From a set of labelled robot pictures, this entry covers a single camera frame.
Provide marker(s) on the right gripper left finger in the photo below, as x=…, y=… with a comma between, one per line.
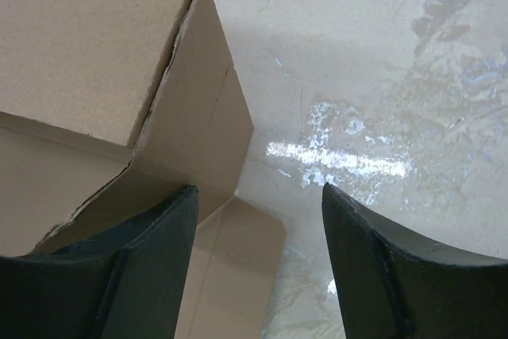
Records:
x=125, y=282

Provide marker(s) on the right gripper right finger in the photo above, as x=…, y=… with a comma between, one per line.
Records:
x=393, y=282

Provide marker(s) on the large cardboard box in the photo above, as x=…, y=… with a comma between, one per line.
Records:
x=108, y=107

